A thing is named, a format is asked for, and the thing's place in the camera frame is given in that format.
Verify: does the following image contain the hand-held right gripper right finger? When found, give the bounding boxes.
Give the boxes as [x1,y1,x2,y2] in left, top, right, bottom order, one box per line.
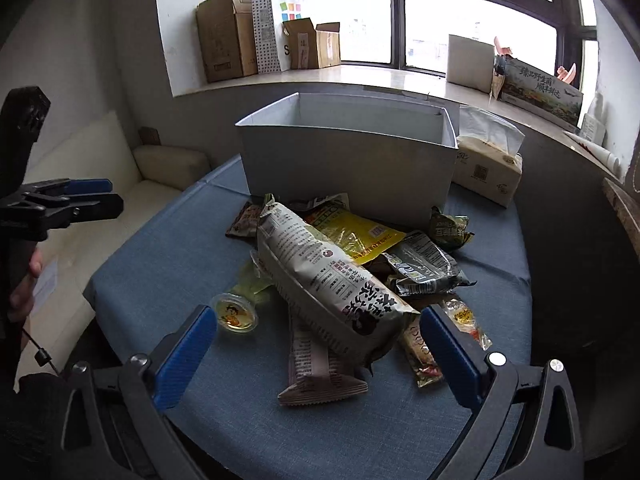
[419,304,586,480]

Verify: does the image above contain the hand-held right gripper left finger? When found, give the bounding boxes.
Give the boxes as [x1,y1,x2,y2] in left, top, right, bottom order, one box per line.
[60,304,218,480]

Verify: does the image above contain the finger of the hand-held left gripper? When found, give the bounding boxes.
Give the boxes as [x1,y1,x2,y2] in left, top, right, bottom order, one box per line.
[15,192,124,239]
[22,178,113,204]

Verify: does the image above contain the beige snack packet red end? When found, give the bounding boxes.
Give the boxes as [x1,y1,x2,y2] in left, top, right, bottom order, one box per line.
[397,317,446,388]

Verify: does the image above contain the yellow-green snack packet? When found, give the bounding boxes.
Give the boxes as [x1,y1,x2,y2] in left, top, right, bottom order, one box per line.
[235,255,276,306]

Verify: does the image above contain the green snack packet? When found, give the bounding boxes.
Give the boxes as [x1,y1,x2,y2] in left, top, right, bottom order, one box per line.
[430,206,475,252]

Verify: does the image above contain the pink striped snack packet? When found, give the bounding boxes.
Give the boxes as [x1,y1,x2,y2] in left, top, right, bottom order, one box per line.
[277,305,371,407]

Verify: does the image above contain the yellow snack packet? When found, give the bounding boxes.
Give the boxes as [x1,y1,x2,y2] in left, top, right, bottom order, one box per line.
[306,207,407,267]

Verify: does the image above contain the large grey snack bag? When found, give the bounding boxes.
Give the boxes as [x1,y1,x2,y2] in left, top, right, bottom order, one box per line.
[256,201,421,368]

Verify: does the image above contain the grey storage box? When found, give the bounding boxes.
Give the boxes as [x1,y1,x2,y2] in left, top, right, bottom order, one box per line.
[235,92,461,233]

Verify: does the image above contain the person's left hand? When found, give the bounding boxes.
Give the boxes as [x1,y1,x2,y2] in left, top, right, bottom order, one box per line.
[9,252,43,322]

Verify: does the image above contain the cream sofa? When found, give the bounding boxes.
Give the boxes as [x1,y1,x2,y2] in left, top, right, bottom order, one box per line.
[15,110,211,376]

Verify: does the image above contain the clear orange candy packet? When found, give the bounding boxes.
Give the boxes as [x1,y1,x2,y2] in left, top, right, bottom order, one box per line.
[440,296,493,351]

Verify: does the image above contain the yellow jelly cup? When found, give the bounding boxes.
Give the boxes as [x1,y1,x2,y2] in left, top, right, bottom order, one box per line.
[210,291,261,333]

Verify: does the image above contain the blue tablecloth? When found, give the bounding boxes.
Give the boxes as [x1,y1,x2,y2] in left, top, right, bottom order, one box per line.
[82,152,533,480]

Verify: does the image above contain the dark grey snack packet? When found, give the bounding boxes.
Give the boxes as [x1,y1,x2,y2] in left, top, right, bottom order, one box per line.
[382,230,478,298]

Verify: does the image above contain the small brown snack packet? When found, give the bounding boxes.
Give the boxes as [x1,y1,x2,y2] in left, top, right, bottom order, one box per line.
[225,201,266,239]

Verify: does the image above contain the beige tissue pack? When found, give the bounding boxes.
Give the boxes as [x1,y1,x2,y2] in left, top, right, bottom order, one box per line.
[452,105,526,209]

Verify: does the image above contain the tall cardboard box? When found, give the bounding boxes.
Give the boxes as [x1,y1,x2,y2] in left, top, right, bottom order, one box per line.
[196,0,258,83]

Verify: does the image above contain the polka dot paper bag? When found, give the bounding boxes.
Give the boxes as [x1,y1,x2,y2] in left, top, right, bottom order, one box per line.
[250,0,311,75]

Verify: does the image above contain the white tube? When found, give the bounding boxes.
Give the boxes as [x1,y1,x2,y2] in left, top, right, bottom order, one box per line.
[565,130,621,171]

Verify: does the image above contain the small open cardboard box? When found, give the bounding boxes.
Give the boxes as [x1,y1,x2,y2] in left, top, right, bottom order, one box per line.
[281,17,342,71]

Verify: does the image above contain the white bottle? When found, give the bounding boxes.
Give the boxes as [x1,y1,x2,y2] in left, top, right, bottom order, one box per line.
[580,92,608,143]

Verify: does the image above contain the marble window sill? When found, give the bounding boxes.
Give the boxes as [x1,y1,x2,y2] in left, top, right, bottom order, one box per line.
[172,62,626,181]

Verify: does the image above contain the printed gift box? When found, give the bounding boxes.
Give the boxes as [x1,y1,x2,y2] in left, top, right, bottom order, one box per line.
[492,52,585,131]

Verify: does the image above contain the white box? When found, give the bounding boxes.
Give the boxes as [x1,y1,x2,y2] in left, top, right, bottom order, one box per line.
[446,34,496,93]

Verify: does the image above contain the thin black cable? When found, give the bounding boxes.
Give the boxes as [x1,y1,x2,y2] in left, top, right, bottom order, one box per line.
[20,327,58,373]

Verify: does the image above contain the black window frame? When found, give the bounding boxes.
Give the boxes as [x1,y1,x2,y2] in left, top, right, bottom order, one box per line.
[232,0,601,76]

